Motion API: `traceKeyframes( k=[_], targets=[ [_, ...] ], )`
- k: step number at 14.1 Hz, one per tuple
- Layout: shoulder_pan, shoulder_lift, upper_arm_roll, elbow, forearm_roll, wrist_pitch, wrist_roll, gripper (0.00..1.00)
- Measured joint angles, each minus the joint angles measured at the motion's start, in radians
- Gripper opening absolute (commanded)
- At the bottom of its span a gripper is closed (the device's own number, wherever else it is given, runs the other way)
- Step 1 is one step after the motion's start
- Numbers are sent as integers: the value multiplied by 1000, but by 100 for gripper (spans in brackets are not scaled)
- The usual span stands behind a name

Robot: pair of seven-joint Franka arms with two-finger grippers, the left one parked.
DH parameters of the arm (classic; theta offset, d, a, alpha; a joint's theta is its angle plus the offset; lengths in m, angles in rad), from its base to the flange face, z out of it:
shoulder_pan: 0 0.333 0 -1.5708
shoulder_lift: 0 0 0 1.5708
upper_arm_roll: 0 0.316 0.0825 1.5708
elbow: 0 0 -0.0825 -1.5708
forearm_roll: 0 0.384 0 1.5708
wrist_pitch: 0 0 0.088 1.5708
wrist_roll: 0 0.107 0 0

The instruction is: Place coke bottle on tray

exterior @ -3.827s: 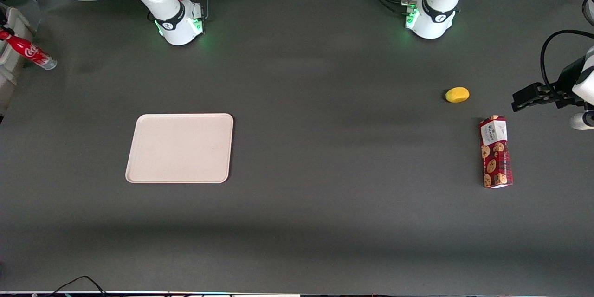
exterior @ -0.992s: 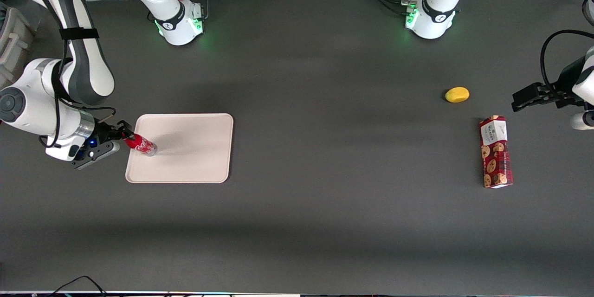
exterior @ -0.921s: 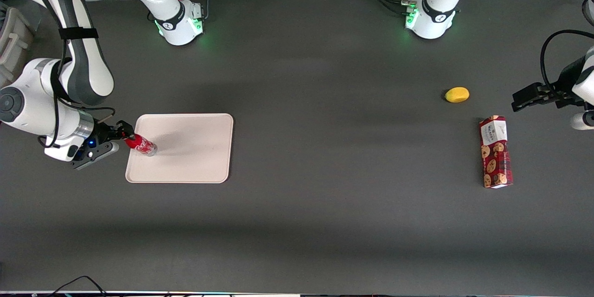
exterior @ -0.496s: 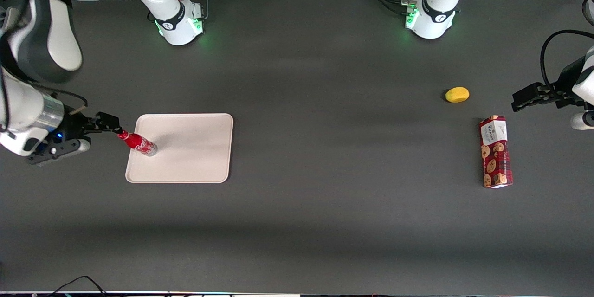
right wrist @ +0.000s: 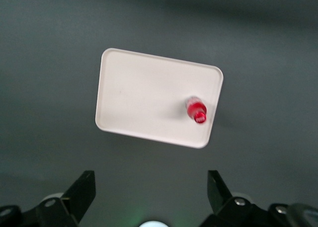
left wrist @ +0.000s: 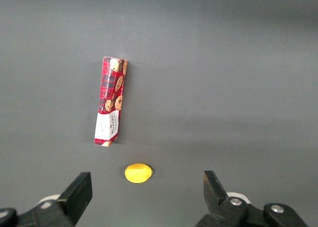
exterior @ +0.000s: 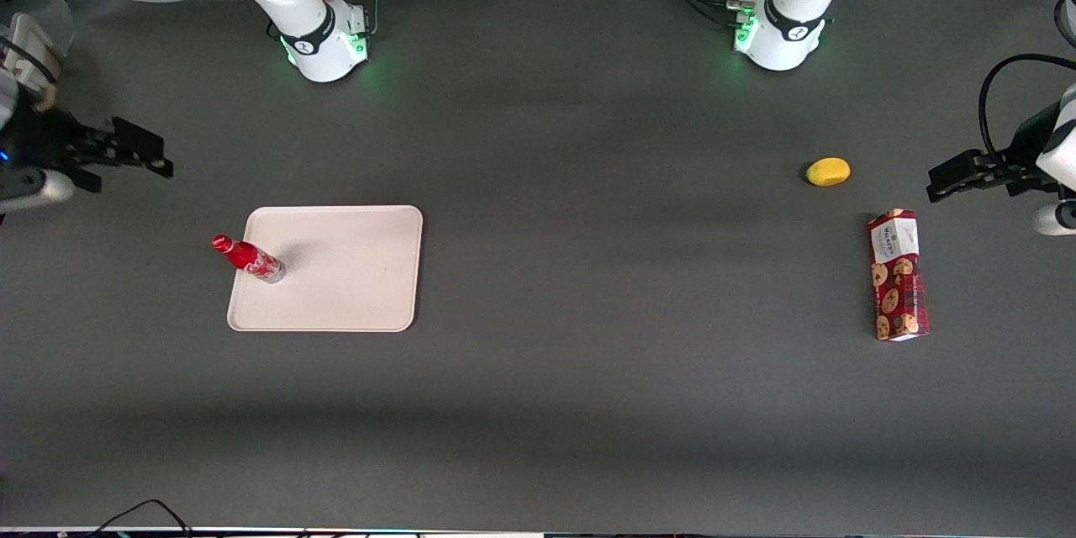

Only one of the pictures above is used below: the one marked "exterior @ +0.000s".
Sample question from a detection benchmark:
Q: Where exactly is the black thin cable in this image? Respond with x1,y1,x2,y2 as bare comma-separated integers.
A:
82,498,196,538

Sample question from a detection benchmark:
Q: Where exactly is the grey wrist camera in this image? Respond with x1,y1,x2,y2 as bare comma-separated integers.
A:
0,170,76,214
1033,200,1076,237

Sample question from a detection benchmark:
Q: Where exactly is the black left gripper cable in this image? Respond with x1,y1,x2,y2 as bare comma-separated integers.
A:
978,54,1076,173

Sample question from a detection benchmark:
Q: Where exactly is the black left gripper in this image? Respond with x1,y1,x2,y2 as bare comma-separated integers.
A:
926,101,1062,203

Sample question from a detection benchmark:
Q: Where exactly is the red cookie box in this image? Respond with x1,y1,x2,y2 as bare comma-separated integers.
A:
867,208,931,343

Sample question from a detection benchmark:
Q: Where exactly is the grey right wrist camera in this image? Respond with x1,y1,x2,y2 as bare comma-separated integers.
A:
0,170,76,214

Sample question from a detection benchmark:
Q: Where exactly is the red coke bottle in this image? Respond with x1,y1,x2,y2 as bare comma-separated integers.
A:
211,234,286,285

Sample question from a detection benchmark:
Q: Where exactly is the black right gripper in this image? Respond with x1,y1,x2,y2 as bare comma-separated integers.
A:
0,105,175,194

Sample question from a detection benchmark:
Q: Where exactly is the white rectangular tray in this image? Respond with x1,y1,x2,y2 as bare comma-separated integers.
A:
227,204,425,334

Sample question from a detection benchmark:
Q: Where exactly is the yellow lemon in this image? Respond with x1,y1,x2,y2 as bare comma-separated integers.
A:
805,157,852,187

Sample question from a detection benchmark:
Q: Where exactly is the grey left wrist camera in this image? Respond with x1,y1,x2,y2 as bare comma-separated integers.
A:
1033,200,1076,237

